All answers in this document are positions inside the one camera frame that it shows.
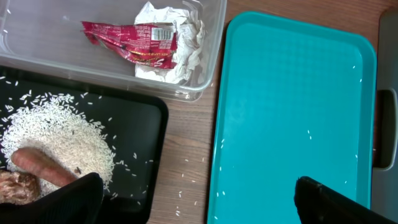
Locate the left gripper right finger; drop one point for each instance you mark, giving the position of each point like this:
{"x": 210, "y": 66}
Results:
{"x": 319, "y": 204}

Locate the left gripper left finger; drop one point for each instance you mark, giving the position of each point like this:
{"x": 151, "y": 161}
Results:
{"x": 77, "y": 202}

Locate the orange carrot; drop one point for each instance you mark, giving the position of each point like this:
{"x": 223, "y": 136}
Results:
{"x": 36, "y": 162}

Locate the red snack wrapper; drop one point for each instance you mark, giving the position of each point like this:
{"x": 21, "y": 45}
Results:
{"x": 149, "y": 44}

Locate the white tissue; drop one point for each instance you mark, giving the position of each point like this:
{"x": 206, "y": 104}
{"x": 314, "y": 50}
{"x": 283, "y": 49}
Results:
{"x": 190, "y": 36}

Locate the grey dishwasher rack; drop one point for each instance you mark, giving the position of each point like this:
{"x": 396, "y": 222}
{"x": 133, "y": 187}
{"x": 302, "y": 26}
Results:
{"x": 384, "y": 181}

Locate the black waste tray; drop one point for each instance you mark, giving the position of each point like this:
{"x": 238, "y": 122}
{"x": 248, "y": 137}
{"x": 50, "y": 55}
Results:
{"x": 134, "y": 124}

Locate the brown food scrap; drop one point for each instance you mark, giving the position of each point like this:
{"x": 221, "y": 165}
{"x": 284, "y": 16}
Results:
{"x": 19, "y": 188}

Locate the pile of white rice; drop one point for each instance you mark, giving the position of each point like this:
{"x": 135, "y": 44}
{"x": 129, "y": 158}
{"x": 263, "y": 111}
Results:
{"x": 52, "y": 123}

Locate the teal plastic tray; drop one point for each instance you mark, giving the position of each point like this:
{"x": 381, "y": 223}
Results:
{"x": 295, "y": 100}

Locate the clear plastic bin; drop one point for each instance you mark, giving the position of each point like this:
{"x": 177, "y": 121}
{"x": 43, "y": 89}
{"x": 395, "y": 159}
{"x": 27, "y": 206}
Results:
{"x": 46, "y": 36}

